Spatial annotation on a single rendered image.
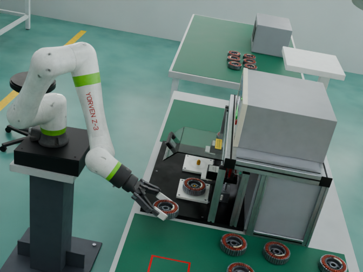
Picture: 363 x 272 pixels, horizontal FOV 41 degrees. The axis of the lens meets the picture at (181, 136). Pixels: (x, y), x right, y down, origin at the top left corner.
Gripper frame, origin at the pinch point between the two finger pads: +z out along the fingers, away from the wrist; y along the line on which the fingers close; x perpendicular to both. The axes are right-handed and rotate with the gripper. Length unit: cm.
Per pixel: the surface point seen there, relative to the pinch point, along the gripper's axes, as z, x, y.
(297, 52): 29, 66, -139
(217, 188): 12.6, 19.5, -6.4
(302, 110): 20, 65, -19
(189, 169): 6.8, -0.4, -45.2
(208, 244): 23.4, 1.1, 5.1
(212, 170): 10.7, 16.0, -25.4
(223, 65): 8, 9, -220
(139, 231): -2.7, -12.8, 6.0
